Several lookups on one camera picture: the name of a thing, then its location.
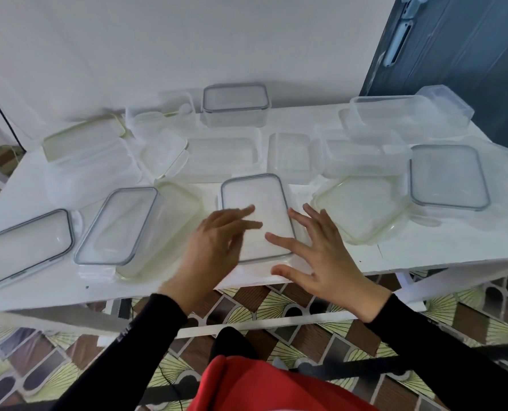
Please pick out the blue-grey door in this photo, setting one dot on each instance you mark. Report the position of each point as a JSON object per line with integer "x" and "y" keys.
{"x": 472, "y": 59}

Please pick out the square green-rimmed clear lid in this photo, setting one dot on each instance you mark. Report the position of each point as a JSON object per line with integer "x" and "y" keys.
{"x": 361, "y": 209}

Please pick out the green-lidded container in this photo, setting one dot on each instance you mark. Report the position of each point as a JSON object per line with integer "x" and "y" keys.
{"x": 221, "y": 156}

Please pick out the person's left hand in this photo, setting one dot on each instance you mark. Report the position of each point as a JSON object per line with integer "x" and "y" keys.
{"x": 211, "y": 261}

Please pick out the large green-rimmed clear lid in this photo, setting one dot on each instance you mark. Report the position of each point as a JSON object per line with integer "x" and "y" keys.
{"x": 82, "y": 139}

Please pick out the black trousers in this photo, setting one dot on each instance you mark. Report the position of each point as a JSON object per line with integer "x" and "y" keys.
{"x": 232, "y": 344}

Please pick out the red garment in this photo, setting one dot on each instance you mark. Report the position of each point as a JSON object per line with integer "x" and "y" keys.
{"x": 258, "y": 389}

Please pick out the person's right hand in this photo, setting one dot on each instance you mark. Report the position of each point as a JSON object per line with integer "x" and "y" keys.
{"x": 335, "y": 278}

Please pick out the light blue door latch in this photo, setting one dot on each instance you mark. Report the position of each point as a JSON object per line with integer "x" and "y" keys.
{"x": 410, "y": 6}

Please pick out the green-rimmed container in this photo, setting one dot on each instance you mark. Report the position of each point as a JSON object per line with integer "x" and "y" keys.
{"x": 179, "y": 214}

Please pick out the person's left forearm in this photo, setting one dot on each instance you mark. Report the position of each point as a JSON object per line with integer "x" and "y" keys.
{"x": 121, "y": 359}

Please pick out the medium grey-rimmed clear lid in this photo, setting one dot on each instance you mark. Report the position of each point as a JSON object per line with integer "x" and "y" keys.
{"x": 236, "y": 97}
{"x": 254, "y": 192}

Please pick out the white table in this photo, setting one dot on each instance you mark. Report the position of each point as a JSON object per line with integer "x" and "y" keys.
{"x": 451, "y": 248}

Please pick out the large grey-rimmed clear lid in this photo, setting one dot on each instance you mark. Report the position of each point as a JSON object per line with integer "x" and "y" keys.
{"x": 448, "y": 177}
{"x": 117, "y": 226}
{"x": 22, "y": 248}

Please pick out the person's right forearm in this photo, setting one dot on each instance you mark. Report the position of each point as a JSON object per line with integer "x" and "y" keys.
{"x": 442, "y": 359}

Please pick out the small clear container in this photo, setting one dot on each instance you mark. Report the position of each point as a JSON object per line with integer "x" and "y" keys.
{"x": 290, "y": 158}

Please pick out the small green-rimmed clear lid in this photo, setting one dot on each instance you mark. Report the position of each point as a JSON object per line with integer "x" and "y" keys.
{"x": 164, "y": 154}

